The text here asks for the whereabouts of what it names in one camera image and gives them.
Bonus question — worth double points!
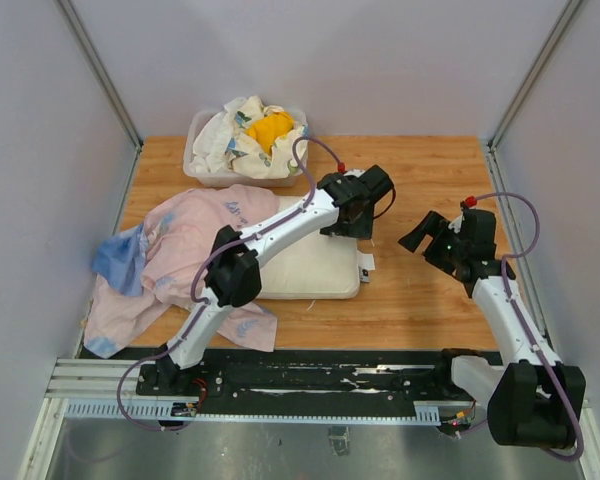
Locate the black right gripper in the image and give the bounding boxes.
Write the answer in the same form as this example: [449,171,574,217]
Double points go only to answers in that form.
[399,211,468,275]

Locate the cream white pillow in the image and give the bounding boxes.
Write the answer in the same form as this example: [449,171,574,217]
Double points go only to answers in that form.
[254,194,377,301]

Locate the pink blue printed pillowcase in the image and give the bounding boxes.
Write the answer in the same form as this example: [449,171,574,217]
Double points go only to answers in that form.
[84,185,280,358]

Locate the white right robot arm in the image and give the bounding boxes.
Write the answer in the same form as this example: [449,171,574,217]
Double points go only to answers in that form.
[399,208,586,460]

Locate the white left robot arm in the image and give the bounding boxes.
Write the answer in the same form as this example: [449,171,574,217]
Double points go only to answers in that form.
[155,165,395,396]

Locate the cream floral printed cloth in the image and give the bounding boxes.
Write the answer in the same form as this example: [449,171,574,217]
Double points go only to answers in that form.
[219,95,309,180]

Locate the yellow orange cloth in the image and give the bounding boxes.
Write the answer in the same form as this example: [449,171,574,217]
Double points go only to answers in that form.
[245,111,294,154]

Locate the translucent plastic bin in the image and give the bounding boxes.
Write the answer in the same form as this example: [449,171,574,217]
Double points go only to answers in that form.
[183,108,302,188]

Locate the white crumpled cloth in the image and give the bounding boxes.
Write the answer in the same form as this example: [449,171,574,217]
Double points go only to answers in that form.
[191,111,236,173]

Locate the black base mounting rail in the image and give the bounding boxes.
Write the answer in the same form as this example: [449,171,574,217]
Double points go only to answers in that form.
[136,349,474,420]

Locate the white slotted cable duct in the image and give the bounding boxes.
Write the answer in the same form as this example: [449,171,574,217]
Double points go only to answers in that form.
[64,399,441,426]

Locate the right aluminium frame post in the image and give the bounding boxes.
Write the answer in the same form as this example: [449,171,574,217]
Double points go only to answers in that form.
[486,0,587,151]

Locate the aluminium frame post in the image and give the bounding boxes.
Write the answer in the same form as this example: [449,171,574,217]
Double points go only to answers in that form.
[486,0,587,151]
[53,0,144,151]

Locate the left aluminium frame post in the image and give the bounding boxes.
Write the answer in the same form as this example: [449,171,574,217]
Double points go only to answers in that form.
[53,0,144,151]

